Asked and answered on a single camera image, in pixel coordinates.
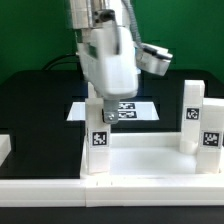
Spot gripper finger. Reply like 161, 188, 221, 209
103, 100, 119, 124

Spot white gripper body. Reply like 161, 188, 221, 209
78, 27, 138, 100

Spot white desk top tray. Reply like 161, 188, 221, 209
80, 132, 224, 178

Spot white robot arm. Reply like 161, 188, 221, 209
65, 0, 138, 124

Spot white marker plate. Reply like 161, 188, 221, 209
67, 102, 159, 121

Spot black cables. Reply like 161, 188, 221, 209
41, 53, 81, 72

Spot white front rail barrier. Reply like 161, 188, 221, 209
0, 176, 224, 207

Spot white left rail block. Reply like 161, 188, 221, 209
0, 134, 11, 166

